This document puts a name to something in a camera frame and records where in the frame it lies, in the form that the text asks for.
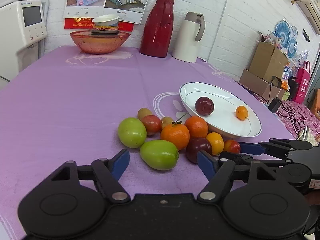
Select black power adapter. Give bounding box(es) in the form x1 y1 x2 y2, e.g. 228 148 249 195
267 98 281 113

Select purple tablecloth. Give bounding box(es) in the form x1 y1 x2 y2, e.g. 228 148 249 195
1 46 291 239

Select large orange mandarin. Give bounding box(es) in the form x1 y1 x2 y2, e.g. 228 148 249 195
160 124 190 151

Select dark red plum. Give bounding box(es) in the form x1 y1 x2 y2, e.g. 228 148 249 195
195 96 214 116
185 137 212 164

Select green apple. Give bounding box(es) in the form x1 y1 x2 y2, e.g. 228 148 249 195
118 117 147 148
140 140 179 171

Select yellow-orange kumquat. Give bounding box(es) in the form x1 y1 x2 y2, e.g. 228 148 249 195
206 132 224 155

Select pink gift bag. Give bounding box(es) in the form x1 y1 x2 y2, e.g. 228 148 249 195
293 61 311 104

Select blue decorative fans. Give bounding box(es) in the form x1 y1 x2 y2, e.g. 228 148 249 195
272 20 309 62

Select red cherry tomato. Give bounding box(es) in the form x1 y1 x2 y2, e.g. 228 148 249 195
141 115 162 136

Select brown-green longan fruit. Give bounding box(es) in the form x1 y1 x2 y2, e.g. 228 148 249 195
137 108 152 120

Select cardboard boxes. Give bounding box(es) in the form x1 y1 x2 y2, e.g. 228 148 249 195
239 42 289 102

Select white thermos jug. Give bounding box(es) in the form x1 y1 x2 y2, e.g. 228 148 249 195
172 12 206 63

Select white round plate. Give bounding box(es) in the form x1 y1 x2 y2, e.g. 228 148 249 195
179 82 263 138

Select stack of small bowls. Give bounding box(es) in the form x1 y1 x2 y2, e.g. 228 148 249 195
91 14 119 35

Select orange glass bowl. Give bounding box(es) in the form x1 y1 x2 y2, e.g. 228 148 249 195
70 30 130 55

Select white water dispenser machine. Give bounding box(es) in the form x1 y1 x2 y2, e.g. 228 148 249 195
1 0 47 81

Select red thermos jug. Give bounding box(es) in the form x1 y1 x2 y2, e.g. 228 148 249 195
139 0 174 57

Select leopard pattern blanket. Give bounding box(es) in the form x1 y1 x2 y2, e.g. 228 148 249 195
243 82 319 144

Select small orange kumquat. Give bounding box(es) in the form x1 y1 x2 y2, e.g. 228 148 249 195
235 106 248 121

